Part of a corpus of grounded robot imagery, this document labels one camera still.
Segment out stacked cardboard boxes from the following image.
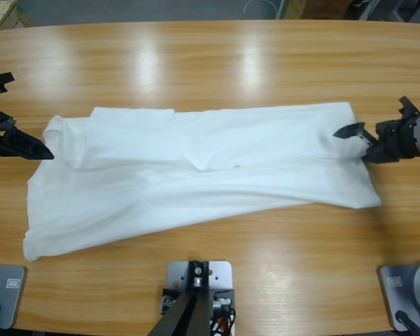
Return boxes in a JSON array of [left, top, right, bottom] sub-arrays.
[[0, 0, 32, 33]]

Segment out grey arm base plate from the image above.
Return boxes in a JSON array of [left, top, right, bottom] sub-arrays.
[[0, 264, 28, 330], [377, 259, 420, 333]]

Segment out grey metal frame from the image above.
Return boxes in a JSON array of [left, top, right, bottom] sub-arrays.
[[349, 0, 420, 25]]

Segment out white mounting block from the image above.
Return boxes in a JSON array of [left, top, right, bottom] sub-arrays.
[[165, 259, 236, 336]]

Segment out brown cardboard box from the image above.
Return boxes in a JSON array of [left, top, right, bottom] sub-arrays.
[[286, 0, 347, 20]]

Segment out red cable bundle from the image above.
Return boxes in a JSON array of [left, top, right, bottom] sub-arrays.
[[209, 309, 237, 336]]

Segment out white t-shirt with small print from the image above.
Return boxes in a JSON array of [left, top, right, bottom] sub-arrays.
[[22, 101, 383, 263]]

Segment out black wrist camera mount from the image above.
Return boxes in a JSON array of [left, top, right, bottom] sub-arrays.
[[0, 71, 15, 95], [398, 96, 420, 120]]

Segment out white cable loop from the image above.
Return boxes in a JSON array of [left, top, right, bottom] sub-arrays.
[[244, 0, 279, 17]]

